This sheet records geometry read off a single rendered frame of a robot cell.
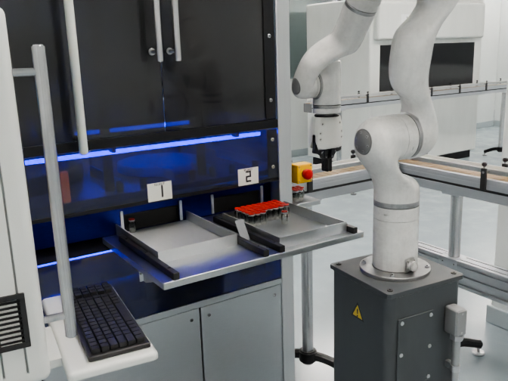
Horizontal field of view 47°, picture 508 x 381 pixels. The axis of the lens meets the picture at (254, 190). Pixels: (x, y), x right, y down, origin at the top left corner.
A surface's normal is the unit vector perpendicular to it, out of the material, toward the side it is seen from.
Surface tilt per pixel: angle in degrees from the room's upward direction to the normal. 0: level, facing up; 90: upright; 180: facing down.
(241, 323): 90
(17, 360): 90
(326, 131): 91
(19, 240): 90
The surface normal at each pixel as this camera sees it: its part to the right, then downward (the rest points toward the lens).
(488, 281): -0.84, 0.15
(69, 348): -0.04, -0.97
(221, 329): 0.54, 0.18
